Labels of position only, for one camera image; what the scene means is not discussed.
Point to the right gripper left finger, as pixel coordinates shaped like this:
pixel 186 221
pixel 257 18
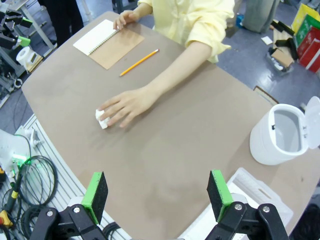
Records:
pixel 96 197

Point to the brown framed board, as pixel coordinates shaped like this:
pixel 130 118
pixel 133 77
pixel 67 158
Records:
pixel 265 96

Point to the white perforated plastic basket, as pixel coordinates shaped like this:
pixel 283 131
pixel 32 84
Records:
pixel 250 185

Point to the person in black clothes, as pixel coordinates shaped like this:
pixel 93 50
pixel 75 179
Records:
pixel 62 20

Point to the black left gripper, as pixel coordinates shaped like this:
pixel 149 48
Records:
pixel 3 23

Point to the yellow pencil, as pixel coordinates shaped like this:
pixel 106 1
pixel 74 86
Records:
pixel 138 62

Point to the white paper roll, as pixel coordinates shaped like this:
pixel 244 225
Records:
pixel 23 56

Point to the person's left hand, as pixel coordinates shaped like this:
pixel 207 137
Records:
pixel 132 102

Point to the white paper ball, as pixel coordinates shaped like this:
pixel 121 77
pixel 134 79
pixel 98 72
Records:
pixel 103 122

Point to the person's right forearm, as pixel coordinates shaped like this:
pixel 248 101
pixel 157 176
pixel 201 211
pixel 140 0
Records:
pixel 143 8

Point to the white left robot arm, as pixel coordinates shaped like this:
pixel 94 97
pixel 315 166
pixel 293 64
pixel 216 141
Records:
pixel 7 147

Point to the ribbed aluminium mounting plate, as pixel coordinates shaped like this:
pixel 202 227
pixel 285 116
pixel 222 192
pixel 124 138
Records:
pixel 62 180

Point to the yellow bag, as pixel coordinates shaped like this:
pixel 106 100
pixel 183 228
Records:
pixel 302 12

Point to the person in yellow shirt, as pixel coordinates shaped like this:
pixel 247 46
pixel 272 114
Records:
pixel 180 20

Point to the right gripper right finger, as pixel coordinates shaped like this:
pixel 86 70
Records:
pixel 220 195

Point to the small white card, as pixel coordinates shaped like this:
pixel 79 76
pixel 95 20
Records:
pixel 266 40

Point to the green bag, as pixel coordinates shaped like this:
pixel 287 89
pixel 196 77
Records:
pixel 308 27

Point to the white table leg frame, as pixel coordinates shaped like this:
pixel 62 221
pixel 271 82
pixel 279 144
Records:
pixel 37 27

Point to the person's left forearm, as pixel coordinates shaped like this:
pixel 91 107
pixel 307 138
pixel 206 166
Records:
pixel 180 67

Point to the yellow emergency stop button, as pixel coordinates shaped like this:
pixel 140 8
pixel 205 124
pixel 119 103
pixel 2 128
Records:
pixel 5 218

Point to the red bag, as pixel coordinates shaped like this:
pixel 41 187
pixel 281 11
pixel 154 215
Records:
pixel 311 50

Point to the white trash bin with lid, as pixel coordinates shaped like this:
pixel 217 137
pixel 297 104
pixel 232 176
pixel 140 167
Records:
pixel 262 147

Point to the person's right hand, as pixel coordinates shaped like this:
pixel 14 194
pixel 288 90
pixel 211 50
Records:
pixel 126 17

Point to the spiral notebook with brown cover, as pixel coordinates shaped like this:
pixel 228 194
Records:
pixel 117 47

